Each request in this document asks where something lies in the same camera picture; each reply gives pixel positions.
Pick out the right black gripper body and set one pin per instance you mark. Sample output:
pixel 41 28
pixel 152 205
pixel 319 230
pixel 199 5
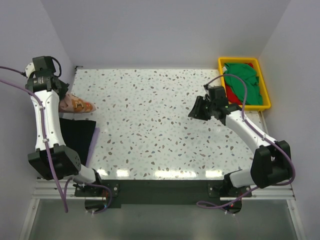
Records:
pixel 203 109

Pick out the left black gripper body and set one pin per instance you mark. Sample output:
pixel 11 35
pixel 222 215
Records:
pixel 61 85

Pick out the pink t shirt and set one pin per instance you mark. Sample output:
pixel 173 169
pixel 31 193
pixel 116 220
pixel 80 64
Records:
pixel 75 105

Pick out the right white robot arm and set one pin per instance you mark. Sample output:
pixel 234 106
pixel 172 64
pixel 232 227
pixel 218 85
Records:
pixel 271 164

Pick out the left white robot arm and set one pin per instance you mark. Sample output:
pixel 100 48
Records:
pixel 52 159

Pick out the red t shirt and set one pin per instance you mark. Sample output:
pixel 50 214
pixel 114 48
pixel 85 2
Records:
pixel 235 89

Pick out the yellow plastic bin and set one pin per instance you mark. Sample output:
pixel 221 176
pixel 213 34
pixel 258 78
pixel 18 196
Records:
pixel 262 95

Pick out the black folded t shirt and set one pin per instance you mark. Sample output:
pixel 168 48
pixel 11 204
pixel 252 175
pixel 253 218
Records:
pixel 77 135

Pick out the purple folded t shirt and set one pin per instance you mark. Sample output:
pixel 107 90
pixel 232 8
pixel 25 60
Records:
pixel 92 145

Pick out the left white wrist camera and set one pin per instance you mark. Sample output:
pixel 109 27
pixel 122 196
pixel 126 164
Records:
pixel 29 69

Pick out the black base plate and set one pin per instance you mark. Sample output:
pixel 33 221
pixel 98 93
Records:
pixel 157 192

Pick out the aluminium rail frame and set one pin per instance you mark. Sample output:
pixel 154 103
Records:
pixel 43 190

